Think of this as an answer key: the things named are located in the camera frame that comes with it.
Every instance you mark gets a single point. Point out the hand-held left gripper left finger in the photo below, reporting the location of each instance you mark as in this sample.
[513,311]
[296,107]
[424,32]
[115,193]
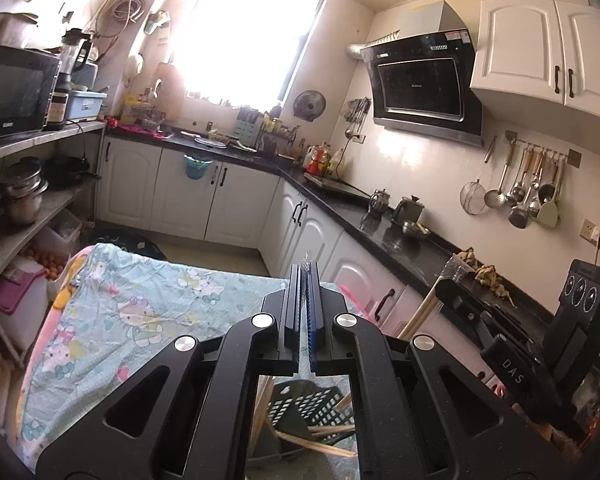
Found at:
[292,310]

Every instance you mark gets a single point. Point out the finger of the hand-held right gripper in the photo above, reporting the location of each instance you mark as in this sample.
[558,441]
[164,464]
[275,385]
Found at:
[475,330]
[480,302]

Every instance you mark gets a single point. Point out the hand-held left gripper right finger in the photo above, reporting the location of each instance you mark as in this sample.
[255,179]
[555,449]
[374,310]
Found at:
[312,310]

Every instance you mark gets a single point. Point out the plastic-wrapped chopstick pair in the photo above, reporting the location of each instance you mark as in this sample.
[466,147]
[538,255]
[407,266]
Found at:
[420,312]

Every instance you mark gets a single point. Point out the green plastic utensil basket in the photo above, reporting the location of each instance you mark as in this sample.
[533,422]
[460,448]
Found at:
[305,405]

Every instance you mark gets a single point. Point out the ginger roots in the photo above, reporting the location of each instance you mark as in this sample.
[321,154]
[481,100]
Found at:
[487,275]

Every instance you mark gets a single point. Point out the black kitchen countertop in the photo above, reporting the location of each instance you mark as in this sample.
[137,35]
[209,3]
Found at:
[430,255]

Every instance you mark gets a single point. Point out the black ladle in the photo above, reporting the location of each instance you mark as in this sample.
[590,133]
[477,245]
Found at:
[519,216]

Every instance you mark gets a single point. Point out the steel bowl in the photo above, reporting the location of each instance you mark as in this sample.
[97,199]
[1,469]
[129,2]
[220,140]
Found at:
[415,229]

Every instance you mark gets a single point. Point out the steel ladle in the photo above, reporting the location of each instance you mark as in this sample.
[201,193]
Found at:
[494,199]

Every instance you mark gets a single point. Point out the green spatula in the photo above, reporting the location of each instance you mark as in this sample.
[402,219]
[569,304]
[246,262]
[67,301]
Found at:
[549,212]

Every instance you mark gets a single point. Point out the steel kettle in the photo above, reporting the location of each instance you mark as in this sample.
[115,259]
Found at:
[407,211]

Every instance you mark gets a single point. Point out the white lower cabinets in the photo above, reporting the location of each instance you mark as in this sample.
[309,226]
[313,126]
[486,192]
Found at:
[240,200]

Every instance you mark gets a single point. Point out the steel teapot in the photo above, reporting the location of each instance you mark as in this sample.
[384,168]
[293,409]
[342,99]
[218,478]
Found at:
[379,202]

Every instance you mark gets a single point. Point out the black induction cooker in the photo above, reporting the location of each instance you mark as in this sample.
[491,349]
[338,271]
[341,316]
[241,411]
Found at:
[335,185]

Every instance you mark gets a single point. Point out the yellow oil bottle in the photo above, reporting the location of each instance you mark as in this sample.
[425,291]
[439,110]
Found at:
[336,162]

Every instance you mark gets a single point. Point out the cartoon printed blanket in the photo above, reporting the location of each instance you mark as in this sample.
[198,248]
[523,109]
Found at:
[145,340]

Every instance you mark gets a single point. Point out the red-labelled oil bottle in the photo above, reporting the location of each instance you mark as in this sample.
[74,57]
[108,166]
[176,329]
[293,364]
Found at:
[316,158]

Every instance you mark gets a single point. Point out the blue hanging bag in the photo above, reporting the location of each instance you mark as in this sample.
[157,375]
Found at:
[197,167]

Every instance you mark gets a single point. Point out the black spice rack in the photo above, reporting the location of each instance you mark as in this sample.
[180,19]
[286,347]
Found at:
[279,137]

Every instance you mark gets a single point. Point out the dark floor mat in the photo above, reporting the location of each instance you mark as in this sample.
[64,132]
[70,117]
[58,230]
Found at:
[130,242]

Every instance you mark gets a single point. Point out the light blue knife block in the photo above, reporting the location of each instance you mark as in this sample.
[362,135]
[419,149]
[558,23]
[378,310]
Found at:
[247,127]

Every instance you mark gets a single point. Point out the hanging kitchen tools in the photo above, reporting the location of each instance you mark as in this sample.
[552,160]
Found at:
[360,110]

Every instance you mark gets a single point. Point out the black range hood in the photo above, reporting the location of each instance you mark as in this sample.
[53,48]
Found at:
[420,90]

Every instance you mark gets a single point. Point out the clear plastic container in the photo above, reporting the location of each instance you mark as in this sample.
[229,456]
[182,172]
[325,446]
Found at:
[66,230]

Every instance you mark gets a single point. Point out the tray of brown eggs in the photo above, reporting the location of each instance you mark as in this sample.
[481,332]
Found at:
[47,262]

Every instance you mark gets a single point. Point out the wooden cutting board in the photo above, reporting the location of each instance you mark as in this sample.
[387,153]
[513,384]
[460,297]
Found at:
[170,90]

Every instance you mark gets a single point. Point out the white upper cabinet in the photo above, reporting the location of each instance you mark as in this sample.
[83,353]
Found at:
[540,55]

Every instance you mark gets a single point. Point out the black wok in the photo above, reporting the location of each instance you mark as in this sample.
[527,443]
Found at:
[70,170]

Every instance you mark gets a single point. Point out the white shelf rack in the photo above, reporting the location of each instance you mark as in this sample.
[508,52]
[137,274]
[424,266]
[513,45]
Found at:
[30,240]

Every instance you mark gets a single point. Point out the pink-lidded storage box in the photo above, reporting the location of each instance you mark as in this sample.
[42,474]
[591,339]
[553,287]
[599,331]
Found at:
[17,305]

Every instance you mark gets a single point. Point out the kitchen window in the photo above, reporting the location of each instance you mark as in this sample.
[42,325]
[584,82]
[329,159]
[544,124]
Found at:
[245,25]

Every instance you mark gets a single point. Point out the light blue plastic container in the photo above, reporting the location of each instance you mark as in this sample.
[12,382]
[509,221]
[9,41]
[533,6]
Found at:
[85,106]

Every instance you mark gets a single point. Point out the stack of steel pots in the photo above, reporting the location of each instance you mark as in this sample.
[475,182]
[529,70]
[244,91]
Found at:
[22,195]

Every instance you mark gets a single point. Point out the black blender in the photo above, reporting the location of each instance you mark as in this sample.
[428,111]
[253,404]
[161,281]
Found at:
[70,65]

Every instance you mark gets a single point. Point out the black microwave oven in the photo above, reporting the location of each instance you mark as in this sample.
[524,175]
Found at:
[15,92]

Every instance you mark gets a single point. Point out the cardboard box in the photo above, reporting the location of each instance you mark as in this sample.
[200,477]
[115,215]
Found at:
[5,30]

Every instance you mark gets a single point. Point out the beige wall socket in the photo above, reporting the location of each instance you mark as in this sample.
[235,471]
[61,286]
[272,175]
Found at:
[594,232]

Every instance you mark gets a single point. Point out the wall utensil rail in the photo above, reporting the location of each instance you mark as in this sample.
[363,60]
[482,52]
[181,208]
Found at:
[542,149]

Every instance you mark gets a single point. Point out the white wall socket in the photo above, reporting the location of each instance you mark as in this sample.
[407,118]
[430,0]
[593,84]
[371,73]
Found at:
[356,137]

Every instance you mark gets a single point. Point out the small wall fan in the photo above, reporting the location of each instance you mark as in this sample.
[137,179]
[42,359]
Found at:
[309,105]

